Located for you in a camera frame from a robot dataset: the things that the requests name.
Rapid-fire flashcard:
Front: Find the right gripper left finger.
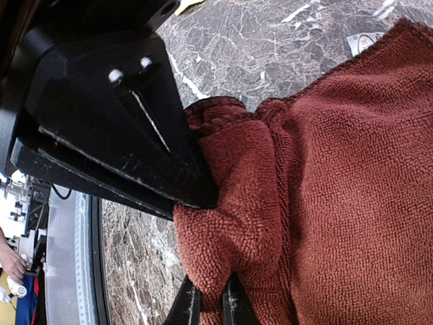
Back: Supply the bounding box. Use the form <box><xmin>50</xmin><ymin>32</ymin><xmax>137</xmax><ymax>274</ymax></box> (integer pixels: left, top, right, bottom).
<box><xmin>163</xmin><ymin>276</ymin><xmax>202</xmax><ymax>325</ymax></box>

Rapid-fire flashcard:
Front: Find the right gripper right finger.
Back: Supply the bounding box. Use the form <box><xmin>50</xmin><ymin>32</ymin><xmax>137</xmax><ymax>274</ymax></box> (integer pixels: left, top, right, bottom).
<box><xmin>222</xmin><ymin>272</ymin><xmax>260</xmax><ymax>325</ymax></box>

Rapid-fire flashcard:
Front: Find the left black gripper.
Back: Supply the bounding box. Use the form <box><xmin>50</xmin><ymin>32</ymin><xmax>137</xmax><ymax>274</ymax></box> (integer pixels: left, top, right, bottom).
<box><xmin>1</xmin><ymin>1</ymin><xmax>217</xmax><ymax>220</ymax></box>

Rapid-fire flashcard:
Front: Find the dark red towel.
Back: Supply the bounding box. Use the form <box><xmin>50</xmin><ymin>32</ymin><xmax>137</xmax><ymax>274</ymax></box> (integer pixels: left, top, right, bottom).
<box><xmin>173</xmin><ymin>19</ymin><xmax>432</xmax><ymax>324</ymax></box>

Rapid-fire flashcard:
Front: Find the person hand beyond table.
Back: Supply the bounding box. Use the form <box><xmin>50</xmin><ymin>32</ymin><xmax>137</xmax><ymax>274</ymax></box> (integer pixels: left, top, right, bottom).
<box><xmin>0</xmin><ymin>230</ymin><xmax>27</xmax><ymax>284</ymax></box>

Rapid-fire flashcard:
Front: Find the white yellow patterned towel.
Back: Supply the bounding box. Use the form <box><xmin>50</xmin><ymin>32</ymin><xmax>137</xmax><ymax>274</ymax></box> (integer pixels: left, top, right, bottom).
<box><xmin>175</xmin><ymin>0</ymin><xmax>205</xmax><ymax>16</ymax></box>

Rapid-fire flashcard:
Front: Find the black front table rail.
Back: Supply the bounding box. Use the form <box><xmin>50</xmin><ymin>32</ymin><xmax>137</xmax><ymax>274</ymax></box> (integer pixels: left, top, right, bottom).
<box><xmin>89</xmin><ymin>196</ymin><xmax>111</xmax><ymax>324</ymax></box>

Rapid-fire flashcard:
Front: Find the white slotted cable duct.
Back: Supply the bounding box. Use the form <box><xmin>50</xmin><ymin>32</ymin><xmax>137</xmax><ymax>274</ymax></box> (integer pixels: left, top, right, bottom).
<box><xmin>45</xmin><ymin>191</ymin><xmax>97</xmax><ymax>324</ymax></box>

